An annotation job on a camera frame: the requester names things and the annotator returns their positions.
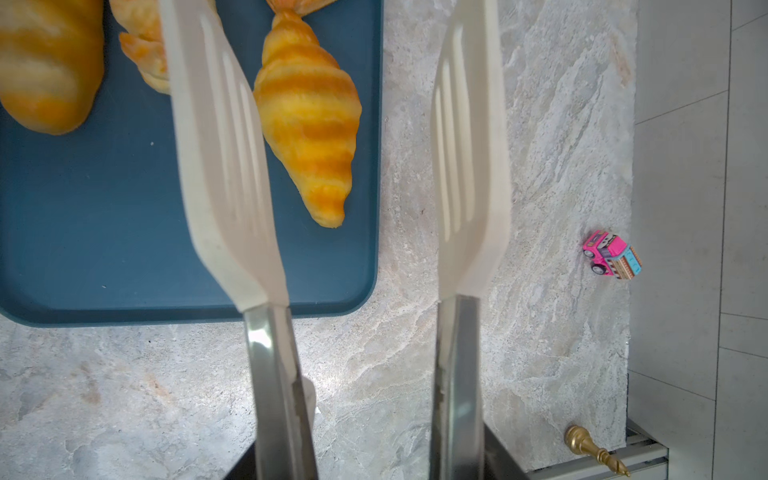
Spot ring shaped donut bread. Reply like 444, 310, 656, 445
1, 1, 105, 135

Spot reddish brown croissant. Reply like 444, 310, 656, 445
267, 0, 336, 17

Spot pink toy truck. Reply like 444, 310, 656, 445
582, 230, 642, 280

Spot right large striped croissant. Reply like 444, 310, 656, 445
253, 12, 362, 228

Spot metal tongs with white tips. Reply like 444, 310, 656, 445
159, 1, 511, 479

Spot gold chess piece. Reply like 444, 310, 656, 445
564, 425, 631, 477

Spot middle braided bread roll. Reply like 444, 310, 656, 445
107, 0, 218, 96

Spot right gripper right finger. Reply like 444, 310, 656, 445
483, 424, 529, 480

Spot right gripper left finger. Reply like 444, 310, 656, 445
224, 442, 258, 480

